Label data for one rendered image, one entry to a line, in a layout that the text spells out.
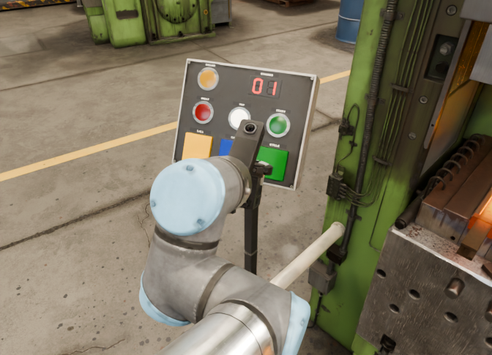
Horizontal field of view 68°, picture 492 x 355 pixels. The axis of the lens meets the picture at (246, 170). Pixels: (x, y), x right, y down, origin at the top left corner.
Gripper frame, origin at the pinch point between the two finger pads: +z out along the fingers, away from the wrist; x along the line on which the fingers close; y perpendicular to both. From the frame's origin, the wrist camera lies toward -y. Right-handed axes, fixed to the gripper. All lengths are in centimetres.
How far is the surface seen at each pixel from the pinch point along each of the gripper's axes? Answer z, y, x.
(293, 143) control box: 11.1, -5.1, 4.5
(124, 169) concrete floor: 145, 40, -132
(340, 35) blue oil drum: 449, -144, -31
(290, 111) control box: 11.0, -12.3, 2.4
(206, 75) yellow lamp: 10.7, -18.0, -20.3
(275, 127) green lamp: 10.7, -8.0, -0.3
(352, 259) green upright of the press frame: 53, 33, 26
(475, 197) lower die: 16.1, -0.1, 46.4
